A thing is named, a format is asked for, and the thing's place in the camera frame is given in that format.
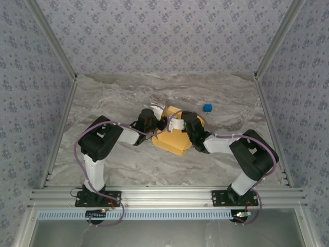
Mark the blue plastic toy block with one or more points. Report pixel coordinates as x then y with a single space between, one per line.
207 108

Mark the tan cardboard paper box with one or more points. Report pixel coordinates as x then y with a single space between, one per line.
172 142

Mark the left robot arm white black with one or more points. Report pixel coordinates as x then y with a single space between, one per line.
93 169

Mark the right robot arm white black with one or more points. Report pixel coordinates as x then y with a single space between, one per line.
221 145

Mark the right small circuit board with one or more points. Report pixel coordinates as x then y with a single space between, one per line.
240 214

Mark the small circuit board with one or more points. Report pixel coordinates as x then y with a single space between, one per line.
240 214
93 214

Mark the left small circuit board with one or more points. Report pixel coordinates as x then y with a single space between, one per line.
93 214

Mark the grey metal sheet panel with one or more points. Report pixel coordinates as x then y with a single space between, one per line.
167 234

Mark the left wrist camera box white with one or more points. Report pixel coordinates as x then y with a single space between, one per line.
157 109

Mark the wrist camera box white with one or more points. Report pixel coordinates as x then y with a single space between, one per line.
157 109
177 124

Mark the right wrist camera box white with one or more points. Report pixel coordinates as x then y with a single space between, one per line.
177 124

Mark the right aluminium side rail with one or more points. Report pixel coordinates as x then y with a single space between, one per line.
267 113

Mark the aluminium side rail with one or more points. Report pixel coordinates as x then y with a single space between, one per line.
267 113
61 128

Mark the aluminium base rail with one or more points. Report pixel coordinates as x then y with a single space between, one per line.
167 196

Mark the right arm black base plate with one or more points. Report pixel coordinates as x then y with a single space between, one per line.
218 199

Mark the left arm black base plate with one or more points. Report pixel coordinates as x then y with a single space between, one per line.
115 198

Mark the left aluminium side rail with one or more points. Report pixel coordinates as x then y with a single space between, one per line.
61 128

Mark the right aluminium frame post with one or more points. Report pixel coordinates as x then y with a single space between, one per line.
277 38

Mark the aluminium frame post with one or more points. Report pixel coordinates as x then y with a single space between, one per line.
277 38
53 38

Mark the left aluminium frame post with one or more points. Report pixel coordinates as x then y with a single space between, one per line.
53 38

